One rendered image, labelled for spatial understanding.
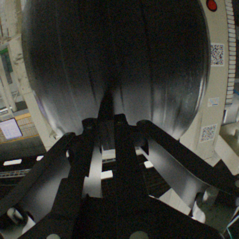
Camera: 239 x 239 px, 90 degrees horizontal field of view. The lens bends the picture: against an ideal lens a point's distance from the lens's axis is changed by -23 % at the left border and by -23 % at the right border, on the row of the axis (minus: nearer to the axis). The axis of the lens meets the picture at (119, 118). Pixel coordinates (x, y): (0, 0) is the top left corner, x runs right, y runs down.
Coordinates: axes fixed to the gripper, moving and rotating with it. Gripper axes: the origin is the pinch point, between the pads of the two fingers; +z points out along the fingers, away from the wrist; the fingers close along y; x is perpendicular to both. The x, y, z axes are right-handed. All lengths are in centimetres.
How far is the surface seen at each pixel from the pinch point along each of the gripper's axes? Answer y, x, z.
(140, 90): 4.5, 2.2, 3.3
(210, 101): 31.9, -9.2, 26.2
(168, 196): 34, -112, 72
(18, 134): -266, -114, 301
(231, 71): 41.9, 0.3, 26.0
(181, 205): 30, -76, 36
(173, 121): 9.7, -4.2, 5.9
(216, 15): 34.9, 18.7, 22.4
